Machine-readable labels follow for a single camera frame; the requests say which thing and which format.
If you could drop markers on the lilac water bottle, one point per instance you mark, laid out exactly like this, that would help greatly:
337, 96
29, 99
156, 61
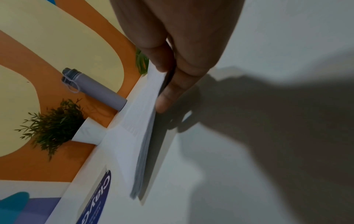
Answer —
96, 89

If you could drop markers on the blue white small box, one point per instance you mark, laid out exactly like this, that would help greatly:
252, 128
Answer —
95, 199

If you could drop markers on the large green monstera plant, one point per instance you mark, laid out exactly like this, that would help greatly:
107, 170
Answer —
142, 61

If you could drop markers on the thick neat paper stack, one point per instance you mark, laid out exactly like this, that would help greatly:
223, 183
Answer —
141, 131

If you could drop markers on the person's right hand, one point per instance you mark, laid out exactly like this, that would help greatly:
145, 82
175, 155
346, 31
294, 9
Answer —
188, 28

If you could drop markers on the white table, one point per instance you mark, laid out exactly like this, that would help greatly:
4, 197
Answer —
276, 32

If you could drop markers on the small green plant white pot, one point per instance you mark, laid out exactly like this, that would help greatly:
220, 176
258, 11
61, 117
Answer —
55, 129

